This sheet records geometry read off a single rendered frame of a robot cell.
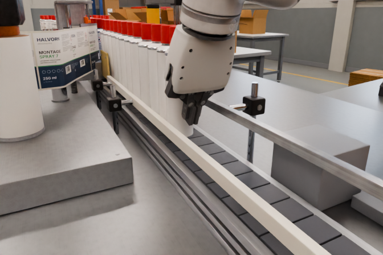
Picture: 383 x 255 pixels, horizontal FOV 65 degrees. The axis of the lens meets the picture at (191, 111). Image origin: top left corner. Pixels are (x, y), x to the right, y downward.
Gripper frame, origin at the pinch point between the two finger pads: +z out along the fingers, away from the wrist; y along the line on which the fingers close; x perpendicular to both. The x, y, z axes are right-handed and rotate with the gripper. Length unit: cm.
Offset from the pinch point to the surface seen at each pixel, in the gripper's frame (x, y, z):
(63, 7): -70, 13, 6
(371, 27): -286, -515, 113
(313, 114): -7.8, -45.6, 14.8
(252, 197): 22.0, 3.9, -5.1
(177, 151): 3.8, 3.6, 5.3
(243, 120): 9.9, -2.9, -5.2
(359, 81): -174, -365, 141
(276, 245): 26.9, 3.5, -3.1
